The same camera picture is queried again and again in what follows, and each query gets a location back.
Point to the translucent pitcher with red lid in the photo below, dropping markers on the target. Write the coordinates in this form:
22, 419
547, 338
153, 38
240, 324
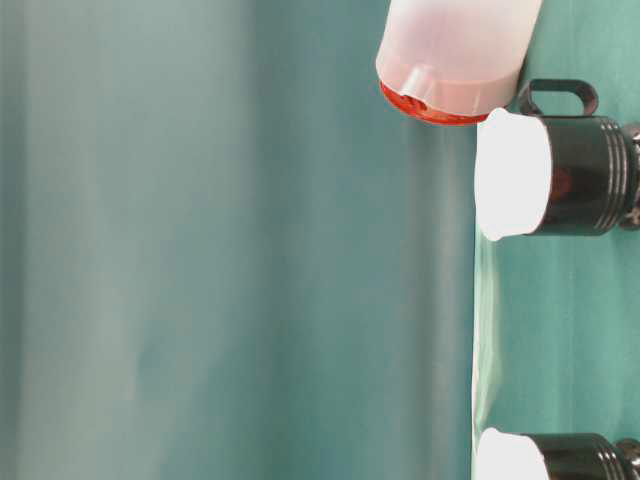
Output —
454, 62

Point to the mug with black handle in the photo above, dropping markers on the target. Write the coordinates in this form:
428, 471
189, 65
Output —
555, 167

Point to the green backdrop curtain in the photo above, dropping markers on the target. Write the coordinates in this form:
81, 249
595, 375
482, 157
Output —
223, 254

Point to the green tablecloth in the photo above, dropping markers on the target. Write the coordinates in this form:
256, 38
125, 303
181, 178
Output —
556, 347

